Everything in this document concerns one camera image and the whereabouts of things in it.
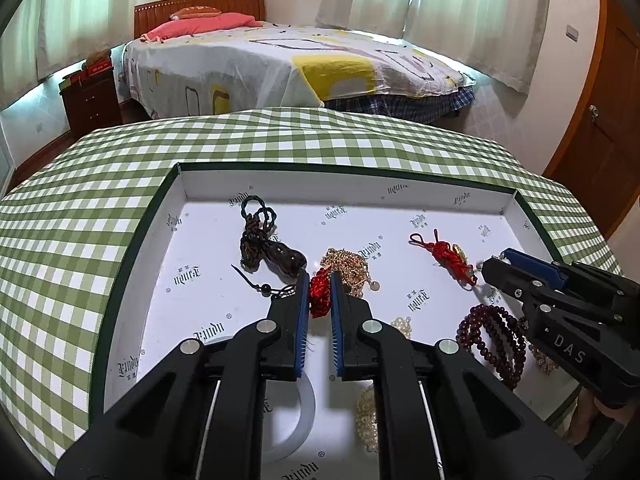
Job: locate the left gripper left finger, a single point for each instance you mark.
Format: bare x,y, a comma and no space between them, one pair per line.
198,413

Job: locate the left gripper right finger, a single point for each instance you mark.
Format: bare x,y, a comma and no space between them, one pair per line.
440,413

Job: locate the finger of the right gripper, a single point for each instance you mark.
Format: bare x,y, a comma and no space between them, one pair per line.
541,270
515,283

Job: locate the red knot gold charm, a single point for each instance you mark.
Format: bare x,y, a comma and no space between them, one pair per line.
448,256

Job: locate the pale jade bangle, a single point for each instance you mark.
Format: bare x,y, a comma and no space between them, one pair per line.
289,411

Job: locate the red tassel gold charm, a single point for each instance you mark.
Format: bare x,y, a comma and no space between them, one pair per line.
320,294

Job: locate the green white jewelry tray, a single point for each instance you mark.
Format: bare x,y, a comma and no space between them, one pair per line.
219,240

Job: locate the brown wooden door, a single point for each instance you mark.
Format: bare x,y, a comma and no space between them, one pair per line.
598,156

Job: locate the green checkered tablecloth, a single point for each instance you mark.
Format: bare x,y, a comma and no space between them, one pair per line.
64,231

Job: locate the right white curtain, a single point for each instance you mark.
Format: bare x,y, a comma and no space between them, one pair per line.
498,38

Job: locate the white curtain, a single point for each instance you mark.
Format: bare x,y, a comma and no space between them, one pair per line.
44,36
498,38

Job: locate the dark wooden nightstand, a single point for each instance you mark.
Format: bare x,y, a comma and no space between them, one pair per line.
90,103

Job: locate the bed with patterned sheet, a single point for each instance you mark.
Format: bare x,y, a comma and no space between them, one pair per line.
291,66

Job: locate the red boxes on nightstand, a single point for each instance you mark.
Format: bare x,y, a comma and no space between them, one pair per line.
96,63

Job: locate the pink pillow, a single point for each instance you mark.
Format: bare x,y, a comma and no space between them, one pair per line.
194,26

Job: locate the red embroidered cushion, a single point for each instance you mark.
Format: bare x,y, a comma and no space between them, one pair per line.
195,12

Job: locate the left white curtain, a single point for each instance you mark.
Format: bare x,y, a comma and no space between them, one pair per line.
44,36

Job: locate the wall light switch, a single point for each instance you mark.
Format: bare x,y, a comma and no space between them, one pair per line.
572,33

